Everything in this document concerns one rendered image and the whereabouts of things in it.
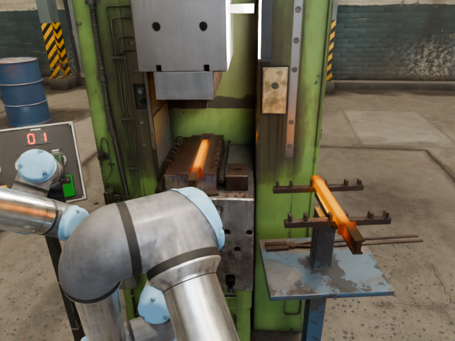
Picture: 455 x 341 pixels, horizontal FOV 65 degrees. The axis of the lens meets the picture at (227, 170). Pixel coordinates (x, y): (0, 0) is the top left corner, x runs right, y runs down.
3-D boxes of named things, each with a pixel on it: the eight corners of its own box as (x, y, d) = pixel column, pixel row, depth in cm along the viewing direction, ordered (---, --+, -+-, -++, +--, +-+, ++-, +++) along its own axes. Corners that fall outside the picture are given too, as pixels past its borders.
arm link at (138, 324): (132, 340, 88) (126, 308, 84) (175, 324, 93) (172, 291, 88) (139, 367, 82) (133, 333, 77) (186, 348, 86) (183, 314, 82)
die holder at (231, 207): (252, 291, 151) (254, 199, 132) (163, 288, 153) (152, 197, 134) (252, 218, 201) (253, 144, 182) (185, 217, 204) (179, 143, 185)
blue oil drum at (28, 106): (36, 128, 505) (20, 63, 467) (-2, 126, 513) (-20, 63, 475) (59, 116, 558) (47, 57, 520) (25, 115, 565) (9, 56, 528)
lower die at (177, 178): (217, 191, 138) (216, 170, 134) (165, 190, 139) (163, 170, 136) (223, 149, 176) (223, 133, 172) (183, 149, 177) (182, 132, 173)
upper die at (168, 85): (213, 99, 123) (212, 71, 119) (156, 99, 124) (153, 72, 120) (222, 76, 161) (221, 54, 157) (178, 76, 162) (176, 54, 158)
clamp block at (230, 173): (248, 191, 137) (248, 176, 135) (225, 191, 138) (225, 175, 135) (248, 177, 148) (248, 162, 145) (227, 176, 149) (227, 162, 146)
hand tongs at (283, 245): (417, 235, 139) (418, 233, 139) (423, 242, 136) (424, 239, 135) (264, 244, 136) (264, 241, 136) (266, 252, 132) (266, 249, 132)
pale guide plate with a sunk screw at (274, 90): (286, 114, 136) (288, 67, 128) (261, 114, 136) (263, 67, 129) (285, 112, 138) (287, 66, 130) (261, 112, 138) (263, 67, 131)
